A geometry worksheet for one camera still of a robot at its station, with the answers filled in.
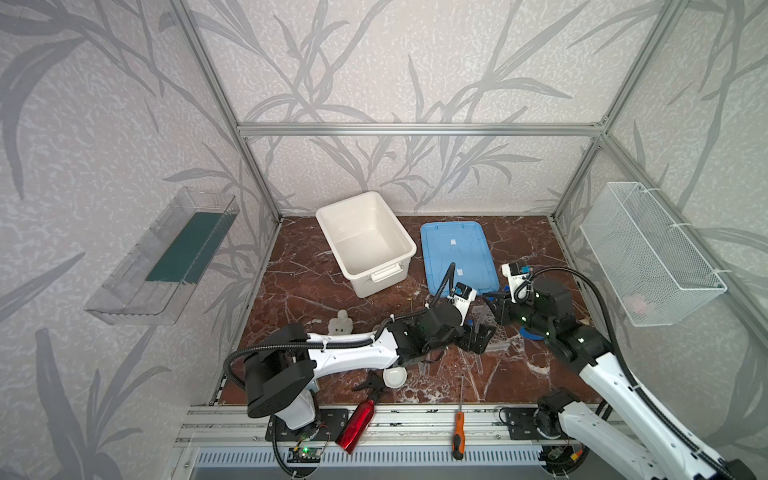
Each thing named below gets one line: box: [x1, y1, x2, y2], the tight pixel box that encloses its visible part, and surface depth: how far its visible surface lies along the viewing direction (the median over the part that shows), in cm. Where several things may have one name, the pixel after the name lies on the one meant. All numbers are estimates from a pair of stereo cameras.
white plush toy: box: [328, 309, 354, 336], surface depth 90 cm
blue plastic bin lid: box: [420, 221, 499, 298], surface depth 114 cm
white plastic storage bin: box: [316, 191, 417, 299], surface depth 104 cm
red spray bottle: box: [335, 370, 385, 455], surface depth 74 cm
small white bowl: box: [383, 366, 408, 388], surface depth 82 cm
